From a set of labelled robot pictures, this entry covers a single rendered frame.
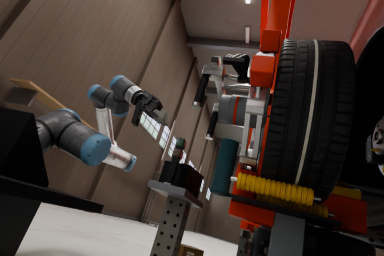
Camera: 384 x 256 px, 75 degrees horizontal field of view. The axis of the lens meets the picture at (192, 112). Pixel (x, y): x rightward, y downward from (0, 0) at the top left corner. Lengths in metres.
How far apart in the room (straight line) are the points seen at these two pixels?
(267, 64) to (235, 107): 0.32
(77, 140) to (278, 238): 0.88
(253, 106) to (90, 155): 0.72
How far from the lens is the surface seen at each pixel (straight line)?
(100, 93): 1.38
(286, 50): 0.95
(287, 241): 0.99
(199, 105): 0.99
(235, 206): 0.99
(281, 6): 2.34
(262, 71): 0.84
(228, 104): 1.12
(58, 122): 1.27
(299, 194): 0.91
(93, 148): 1.17
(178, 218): 1.26
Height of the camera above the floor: 0.32
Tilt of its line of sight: 24 degrees up
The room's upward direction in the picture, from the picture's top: 17 degrees clockwise
